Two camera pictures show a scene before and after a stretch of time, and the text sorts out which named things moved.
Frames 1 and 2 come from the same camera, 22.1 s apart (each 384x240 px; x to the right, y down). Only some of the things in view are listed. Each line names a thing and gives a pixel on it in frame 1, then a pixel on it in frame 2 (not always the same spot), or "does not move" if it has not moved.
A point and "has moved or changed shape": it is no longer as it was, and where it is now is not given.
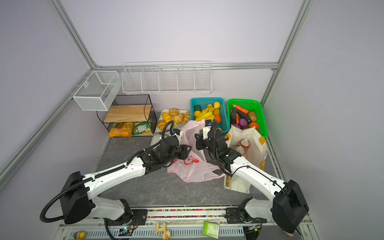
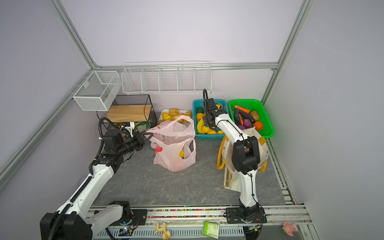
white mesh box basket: (99, 91) does not move
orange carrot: (241, 109) does not move
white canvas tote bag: (256, 153) does not move
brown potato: (252, 116) does not move
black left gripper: (184, 149) -> (140, 140)
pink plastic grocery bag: (196, 168) has moved or changed shape
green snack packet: (141, 127) does not move
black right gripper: (200, 141) -> (206, 120)
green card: (211, 229) does not move
